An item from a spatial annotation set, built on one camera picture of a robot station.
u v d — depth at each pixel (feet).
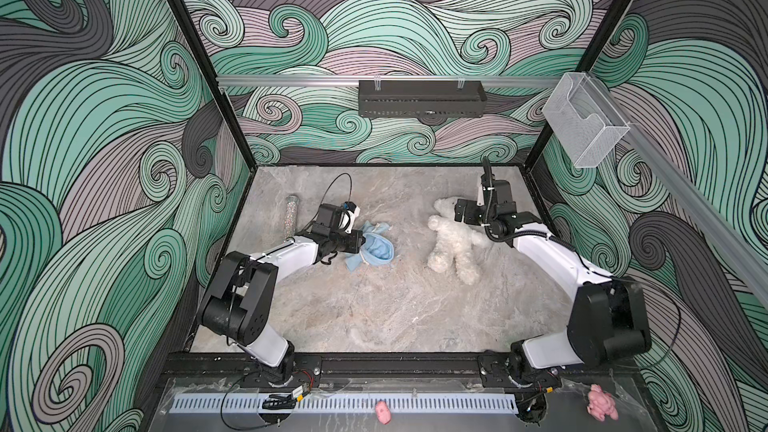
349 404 2.29
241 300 1.47
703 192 1.94
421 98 3.14
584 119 2.58
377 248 3.11
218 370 2.46
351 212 2.74
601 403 2.16
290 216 3.30
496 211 2.20
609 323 1.39
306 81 5.91
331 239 2.36
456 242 2.95
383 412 2.17
